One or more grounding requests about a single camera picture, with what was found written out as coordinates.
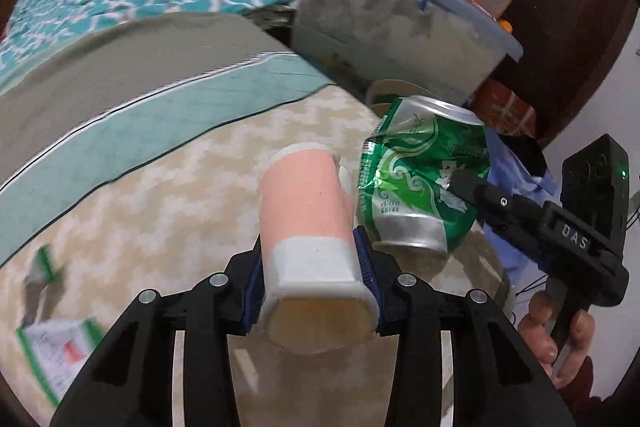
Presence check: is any dark brown wooden furniture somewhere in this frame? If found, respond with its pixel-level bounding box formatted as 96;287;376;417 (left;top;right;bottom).
500;0;640;148

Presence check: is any red brick-patterned object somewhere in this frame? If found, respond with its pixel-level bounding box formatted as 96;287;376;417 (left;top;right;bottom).
472;79;536;138

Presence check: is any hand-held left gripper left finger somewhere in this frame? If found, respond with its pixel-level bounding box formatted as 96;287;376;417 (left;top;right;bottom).
50;237;263;427

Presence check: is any crushed green drink can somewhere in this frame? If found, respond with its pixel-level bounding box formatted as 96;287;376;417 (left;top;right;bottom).
356;96;492;254

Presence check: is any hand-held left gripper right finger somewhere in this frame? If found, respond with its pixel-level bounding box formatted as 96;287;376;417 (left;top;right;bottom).
352;227;576;427

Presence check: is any blue plastic bag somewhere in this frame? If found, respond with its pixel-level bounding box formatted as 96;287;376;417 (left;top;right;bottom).
479;127;557;279

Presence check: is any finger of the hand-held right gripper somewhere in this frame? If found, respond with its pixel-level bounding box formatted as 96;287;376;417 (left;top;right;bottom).
447;170;546;234

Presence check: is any green wrapper scrap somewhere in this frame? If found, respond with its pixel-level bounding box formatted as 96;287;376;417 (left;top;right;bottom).
25;244;64;283

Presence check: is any person's right hand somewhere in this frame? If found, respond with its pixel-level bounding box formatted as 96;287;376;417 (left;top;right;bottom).
518;293;596;385

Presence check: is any beige chevron table mat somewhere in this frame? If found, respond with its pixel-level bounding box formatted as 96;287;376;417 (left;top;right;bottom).
0;14;512;427

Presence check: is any green and white flat packet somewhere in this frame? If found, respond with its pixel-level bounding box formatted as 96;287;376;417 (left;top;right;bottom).
15;317;106;411

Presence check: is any clear plastic storage bin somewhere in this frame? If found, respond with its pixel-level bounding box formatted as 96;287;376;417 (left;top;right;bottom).
291;0;524;100

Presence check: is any pink and white paper cup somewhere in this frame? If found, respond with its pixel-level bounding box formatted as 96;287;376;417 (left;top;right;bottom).
256;143;379;354

